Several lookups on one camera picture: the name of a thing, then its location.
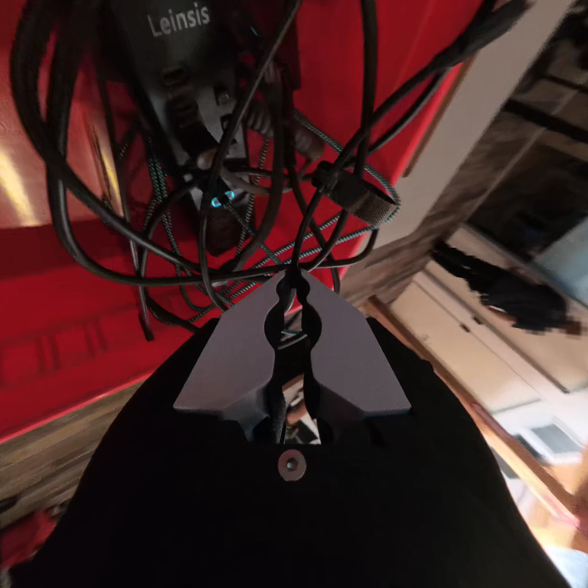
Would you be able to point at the white door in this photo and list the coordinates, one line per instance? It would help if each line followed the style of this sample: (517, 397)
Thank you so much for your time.
(436, 330)
(542, 353)

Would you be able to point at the red plastic bin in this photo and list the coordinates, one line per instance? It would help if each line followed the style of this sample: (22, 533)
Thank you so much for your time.
(69, 321)

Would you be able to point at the black multi-port usb hub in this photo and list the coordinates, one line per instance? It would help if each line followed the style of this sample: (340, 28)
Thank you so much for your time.
(174, 46)

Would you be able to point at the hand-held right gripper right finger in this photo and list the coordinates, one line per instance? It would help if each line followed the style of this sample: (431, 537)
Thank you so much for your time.
(358, 367)

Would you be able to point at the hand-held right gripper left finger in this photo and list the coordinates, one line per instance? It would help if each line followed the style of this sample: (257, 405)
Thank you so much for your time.
(225, 367)

